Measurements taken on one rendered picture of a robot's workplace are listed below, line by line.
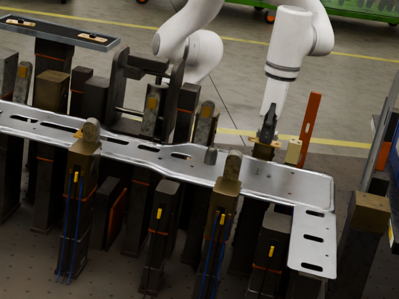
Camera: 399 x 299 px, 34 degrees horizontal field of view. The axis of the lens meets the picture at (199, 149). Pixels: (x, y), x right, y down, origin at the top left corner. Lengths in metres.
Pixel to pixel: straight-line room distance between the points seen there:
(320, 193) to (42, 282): 0.72
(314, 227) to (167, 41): 0.85
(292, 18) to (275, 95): 0.18
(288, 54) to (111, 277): 0.71
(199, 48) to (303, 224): 0.82
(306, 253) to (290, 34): 0.50
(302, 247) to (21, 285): 0.69
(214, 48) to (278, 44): 0.61
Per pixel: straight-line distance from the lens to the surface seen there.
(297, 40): 1.56
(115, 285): 1.71
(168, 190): 1.56
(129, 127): 1.94
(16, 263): 1.76
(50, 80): 1.89
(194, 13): 2.03
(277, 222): 1.54
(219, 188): 1.49
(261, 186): 1.64
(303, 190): 1.68
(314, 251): 1.43
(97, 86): 1.89
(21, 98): 1.95
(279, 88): 1.58
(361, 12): 9.29
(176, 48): 2.09
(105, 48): 1.98
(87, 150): 1.57
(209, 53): 2.14
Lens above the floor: 1.69
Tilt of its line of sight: 23 degrees down
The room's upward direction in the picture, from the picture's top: 11 degrees clockwise
